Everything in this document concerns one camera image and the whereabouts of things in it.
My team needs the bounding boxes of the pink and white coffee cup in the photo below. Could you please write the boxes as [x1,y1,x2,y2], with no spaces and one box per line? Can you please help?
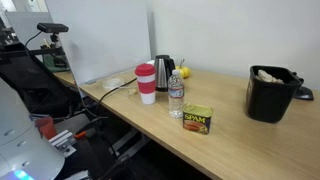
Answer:
[134,63,157,105]

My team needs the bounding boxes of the red plastic cup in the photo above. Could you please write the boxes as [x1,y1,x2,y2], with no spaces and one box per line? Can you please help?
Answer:
[34,116,58,140]

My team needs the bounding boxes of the stainless steel electric kettle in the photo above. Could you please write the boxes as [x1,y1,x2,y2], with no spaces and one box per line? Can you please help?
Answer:
[153,54,176,93]

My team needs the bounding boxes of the clear plastic water bottle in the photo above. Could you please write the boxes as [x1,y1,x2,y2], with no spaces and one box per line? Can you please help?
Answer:
[167,69,185,120]

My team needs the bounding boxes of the small yellow pumpkin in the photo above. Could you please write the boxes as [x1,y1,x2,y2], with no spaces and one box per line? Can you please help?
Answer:
[175,59,191,80]

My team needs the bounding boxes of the Spam can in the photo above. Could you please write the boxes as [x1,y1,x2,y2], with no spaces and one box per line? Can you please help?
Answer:
[182,103,214,135]

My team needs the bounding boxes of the white divider panel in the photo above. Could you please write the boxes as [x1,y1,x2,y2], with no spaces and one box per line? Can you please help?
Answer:
[44,0,153,86]

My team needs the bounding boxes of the crumpled white paper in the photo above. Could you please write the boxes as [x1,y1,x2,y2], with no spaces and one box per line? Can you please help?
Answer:
[255,69,285,85]

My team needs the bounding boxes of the black plastic bin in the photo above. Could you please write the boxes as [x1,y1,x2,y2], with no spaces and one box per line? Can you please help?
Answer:
[245,65,302,124]

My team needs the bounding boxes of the black office chair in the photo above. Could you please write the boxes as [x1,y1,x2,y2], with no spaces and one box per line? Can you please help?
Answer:
[0,43,82,118]

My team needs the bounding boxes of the black lamp base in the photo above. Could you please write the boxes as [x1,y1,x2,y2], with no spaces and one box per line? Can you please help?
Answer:
[291,71,315,102]

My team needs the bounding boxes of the thick black power cable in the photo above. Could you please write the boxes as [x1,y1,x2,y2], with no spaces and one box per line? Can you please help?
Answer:
[95,77,138,115]

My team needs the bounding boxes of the orange clamp handle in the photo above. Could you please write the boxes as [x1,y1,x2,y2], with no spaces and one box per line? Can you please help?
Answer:
[73,130,89,140]

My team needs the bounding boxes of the aluminium extrusion bracket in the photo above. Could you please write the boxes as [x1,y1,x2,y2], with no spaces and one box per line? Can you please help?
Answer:
[48,129,78,158]

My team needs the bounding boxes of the black stereo camera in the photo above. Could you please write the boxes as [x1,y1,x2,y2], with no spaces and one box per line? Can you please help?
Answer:
[36,22,70,34]

